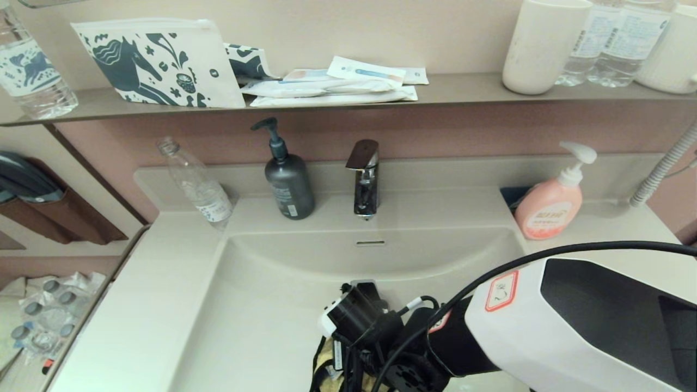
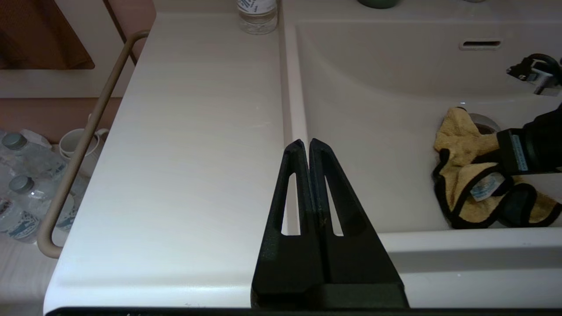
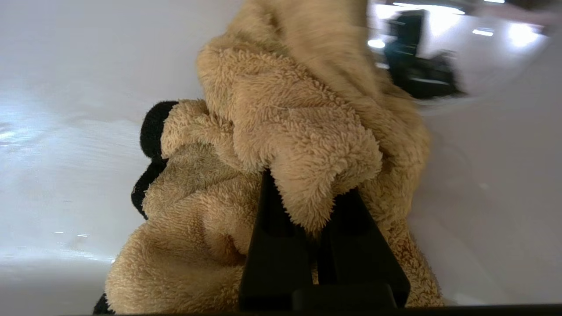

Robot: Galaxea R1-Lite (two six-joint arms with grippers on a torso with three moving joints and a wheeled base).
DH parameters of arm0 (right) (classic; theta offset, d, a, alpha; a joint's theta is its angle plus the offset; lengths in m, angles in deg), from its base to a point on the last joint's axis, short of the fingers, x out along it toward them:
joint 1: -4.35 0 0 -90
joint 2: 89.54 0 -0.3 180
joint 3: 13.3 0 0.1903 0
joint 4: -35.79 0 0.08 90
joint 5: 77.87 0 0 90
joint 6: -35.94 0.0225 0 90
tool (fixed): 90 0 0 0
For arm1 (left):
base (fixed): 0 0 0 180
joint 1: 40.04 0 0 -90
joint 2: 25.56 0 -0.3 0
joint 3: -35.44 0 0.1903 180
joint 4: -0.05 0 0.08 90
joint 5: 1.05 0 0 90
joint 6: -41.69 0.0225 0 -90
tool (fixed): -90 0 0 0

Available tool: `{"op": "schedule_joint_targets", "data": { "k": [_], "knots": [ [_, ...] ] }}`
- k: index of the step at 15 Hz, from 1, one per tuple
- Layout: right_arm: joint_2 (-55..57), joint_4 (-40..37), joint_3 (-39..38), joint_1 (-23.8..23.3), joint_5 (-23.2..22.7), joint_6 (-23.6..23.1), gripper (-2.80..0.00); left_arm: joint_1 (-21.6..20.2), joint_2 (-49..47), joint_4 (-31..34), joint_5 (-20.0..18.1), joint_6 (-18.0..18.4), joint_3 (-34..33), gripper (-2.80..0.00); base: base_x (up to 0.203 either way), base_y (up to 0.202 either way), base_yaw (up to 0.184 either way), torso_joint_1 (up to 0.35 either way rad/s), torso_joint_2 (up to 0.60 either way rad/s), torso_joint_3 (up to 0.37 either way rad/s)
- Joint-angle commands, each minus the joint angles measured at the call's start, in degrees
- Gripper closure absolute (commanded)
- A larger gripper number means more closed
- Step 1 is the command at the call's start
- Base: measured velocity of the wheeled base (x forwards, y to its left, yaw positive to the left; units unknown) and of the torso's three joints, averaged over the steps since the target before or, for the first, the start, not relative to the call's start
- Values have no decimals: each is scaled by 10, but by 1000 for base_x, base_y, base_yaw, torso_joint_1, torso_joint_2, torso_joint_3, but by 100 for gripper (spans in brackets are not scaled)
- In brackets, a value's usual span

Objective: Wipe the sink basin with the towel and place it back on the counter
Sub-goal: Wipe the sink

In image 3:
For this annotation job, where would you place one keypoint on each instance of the white ceramic sink basin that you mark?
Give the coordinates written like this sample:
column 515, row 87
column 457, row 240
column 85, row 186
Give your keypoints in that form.
column 66, row 153

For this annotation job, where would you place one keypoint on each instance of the yellow cloth black trim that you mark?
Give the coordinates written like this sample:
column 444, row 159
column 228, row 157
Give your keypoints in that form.
column 285, row 118

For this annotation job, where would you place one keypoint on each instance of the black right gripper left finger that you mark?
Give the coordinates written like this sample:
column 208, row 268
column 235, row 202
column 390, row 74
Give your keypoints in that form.
column 272, row 263

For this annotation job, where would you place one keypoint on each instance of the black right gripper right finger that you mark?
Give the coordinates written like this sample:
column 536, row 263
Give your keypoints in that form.
column 360, row 254

